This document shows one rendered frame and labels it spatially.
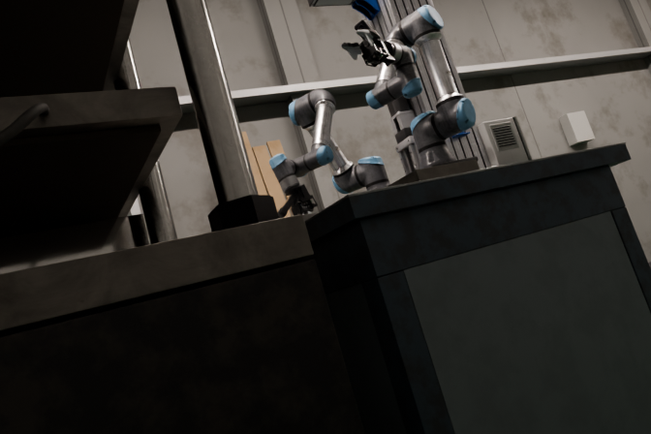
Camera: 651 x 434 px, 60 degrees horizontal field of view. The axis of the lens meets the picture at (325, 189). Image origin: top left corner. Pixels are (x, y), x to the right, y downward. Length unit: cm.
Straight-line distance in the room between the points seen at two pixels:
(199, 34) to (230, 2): 429
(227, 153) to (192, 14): 23
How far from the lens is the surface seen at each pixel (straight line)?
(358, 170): 274
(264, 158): 440
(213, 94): 86
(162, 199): 122
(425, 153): 230
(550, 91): 659
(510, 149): 271
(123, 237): 130
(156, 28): 491
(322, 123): 247
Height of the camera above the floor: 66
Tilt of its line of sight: 11 degrees up
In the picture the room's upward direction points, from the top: 17 degrees counter-clockwise
